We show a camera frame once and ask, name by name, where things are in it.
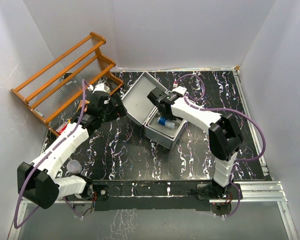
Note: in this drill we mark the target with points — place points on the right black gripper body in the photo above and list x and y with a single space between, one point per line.
167 116

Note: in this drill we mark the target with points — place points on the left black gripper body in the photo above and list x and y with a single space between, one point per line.
109 114

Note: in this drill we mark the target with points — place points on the blue white tube bottle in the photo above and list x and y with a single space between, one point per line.
166 123

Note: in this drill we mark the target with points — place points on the grey metal case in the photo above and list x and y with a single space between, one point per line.
140 109

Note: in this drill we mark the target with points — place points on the grey divider tray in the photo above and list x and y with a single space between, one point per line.
172 133

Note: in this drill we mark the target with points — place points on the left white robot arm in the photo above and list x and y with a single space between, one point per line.
38 182

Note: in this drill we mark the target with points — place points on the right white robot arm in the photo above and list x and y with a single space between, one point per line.
224 134

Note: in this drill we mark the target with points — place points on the orange patterned packet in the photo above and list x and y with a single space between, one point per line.
81 104

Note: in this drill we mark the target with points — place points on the wooden shelf rack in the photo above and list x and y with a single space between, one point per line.
52 92

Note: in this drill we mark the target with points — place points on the red white small box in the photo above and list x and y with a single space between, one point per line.
62 127

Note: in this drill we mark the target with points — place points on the clear plastic cup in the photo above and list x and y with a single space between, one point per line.
74 167

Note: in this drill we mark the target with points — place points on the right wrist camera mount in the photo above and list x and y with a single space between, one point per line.
179 90

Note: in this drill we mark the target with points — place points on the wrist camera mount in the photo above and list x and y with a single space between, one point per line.
100 89
179 90

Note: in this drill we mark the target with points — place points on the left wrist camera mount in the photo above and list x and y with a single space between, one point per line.
100 89

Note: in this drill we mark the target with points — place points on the black base frame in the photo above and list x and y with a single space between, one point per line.
161 194

